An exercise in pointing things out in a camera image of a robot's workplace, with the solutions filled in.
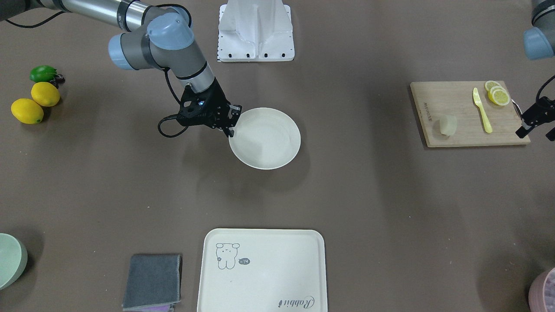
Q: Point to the green lime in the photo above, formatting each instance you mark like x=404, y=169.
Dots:
x=42, y=73

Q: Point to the wooden cutting board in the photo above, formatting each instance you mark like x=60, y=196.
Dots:
x=435, y=99

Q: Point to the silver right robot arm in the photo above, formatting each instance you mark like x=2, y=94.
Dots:
x=154, y=37

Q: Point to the lemon slices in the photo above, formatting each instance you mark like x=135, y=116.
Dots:
x=496, y=93

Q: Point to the pink ice bowl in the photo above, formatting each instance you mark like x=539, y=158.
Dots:
x=542, y=292

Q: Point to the mint green bowl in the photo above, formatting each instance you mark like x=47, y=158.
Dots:
x=13, y=259

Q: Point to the white bun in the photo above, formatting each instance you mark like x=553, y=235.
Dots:
x=448, y=125

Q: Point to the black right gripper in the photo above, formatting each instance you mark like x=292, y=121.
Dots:
x=218, y=102

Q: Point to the yellow plastic knife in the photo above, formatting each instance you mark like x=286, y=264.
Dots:
x=483, y=115

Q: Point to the grey folded cloth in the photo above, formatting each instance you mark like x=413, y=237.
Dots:
x=153, y=282

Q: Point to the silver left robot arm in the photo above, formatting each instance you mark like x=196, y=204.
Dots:
x=539, y=43

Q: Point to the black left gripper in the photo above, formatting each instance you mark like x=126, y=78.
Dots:
x=537, y=114

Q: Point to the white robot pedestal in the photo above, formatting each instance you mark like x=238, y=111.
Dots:
x=255, y=31

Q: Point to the cream rectangular tray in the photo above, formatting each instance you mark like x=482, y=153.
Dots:
x=263, y=270

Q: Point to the cream round plate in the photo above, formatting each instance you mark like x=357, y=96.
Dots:
x=265, y=138

